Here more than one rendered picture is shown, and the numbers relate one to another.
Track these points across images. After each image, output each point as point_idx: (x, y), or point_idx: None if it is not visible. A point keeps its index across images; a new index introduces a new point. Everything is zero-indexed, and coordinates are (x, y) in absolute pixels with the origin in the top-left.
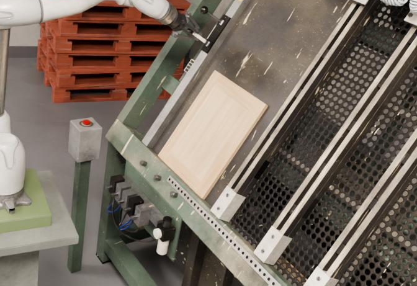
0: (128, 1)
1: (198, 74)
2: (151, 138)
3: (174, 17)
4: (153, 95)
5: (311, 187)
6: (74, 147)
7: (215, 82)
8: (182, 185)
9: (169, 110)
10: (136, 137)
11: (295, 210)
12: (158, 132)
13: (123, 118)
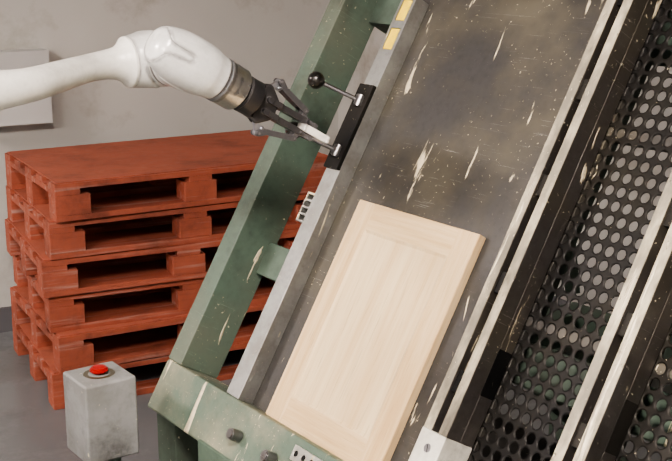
0: (146, 74)
1: (327, 218)
2: (245, 379)
3: (248, 89)
4: (241, 293)
5: (610, 372)
6: (78, 433)
7: (365, 223)
8: (326, 459)
9: (276, 309)
10: (213, 386)
11: (584, 435)
12: (260, 363)
13: (181, 354)
